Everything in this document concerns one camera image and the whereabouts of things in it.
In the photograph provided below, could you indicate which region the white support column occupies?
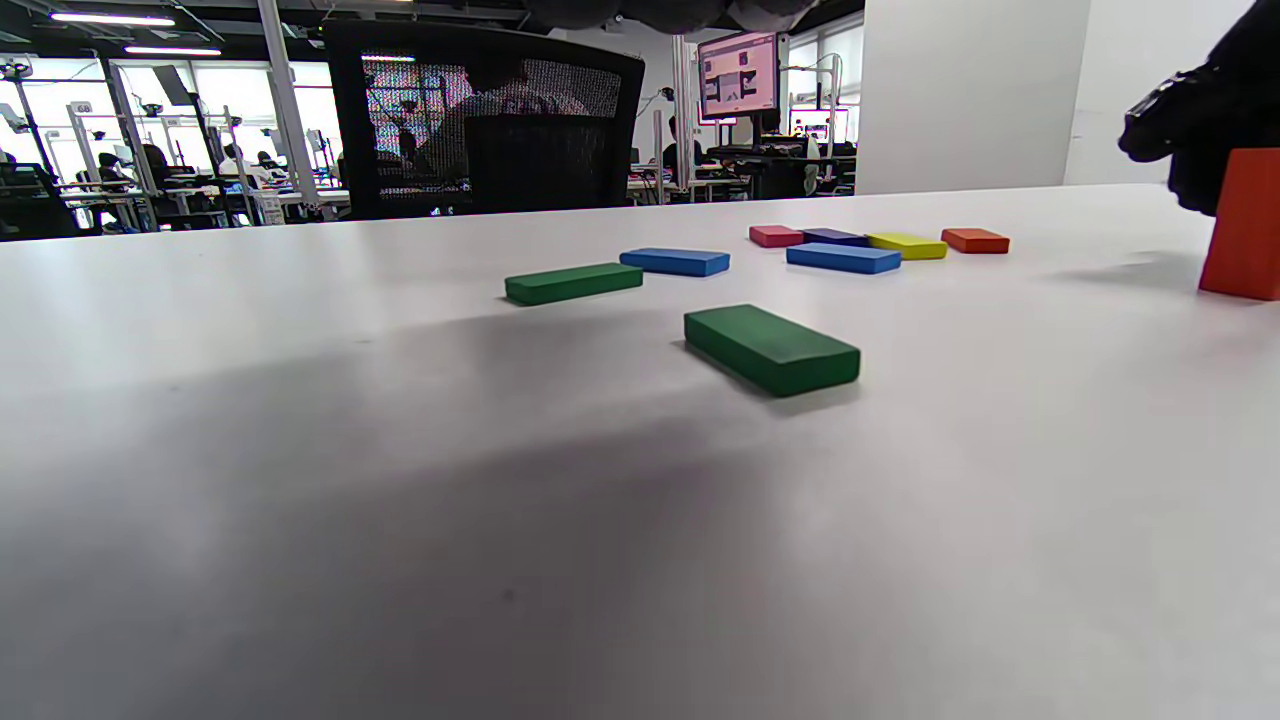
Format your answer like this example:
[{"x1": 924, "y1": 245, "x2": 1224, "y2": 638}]
[{"x1": 255, "y1": 0, "x2": 323, "y2": 211}]

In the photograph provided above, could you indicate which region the black mesh office chair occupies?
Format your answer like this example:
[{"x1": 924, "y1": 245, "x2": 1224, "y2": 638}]
[{"x1": 322, "y1": 18, "x2": 647, "y2": 221}]

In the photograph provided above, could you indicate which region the person's left hand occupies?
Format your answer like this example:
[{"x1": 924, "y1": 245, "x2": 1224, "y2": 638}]
[{"x1": 520, "y1": 0, "x2": 866, "y2": 36}]

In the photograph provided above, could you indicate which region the orange domino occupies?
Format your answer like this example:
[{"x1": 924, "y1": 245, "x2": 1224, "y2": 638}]
[{"x1": 940, "y1": 227, "x2": 1011, "y2": 255}]

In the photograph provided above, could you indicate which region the red domino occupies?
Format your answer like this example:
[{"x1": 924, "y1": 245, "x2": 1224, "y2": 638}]
[{"x1": 1198, "y1": 147, "x2": 1280, "y2": 302}]

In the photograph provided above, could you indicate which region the yellow domino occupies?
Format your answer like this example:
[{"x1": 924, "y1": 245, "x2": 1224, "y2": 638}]
[{"x1": 866, "y1": 232, "x2": 949, "y2": 261}]

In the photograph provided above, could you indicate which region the green domino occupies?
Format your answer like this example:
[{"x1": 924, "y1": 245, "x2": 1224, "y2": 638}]
[
  {"x1": 504, "y1": 262, "x2": 644, "y2": 307},
  {"x1": 684, "y1": 304, "x2": 862, "y2": 399}
]

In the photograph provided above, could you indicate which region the computer monitor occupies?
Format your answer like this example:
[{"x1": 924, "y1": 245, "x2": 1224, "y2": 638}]
[{"x1": 697, "y1": 30, "x2": 791, "y2": 123}]

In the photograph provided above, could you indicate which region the person's right hand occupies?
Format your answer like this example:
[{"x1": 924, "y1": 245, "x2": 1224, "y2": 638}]
[{"x1": 1117, "y1": 0, "x2": 1280, "y2": 217}]

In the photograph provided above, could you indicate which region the light blue domino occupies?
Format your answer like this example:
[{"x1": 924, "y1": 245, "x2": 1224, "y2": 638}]
[
  {"x1": 786, "y1": 242, "x2": 903, "y2": 275},
  {"x1": 619, "y1": 247, "x2": 731, "y2": 278}
]

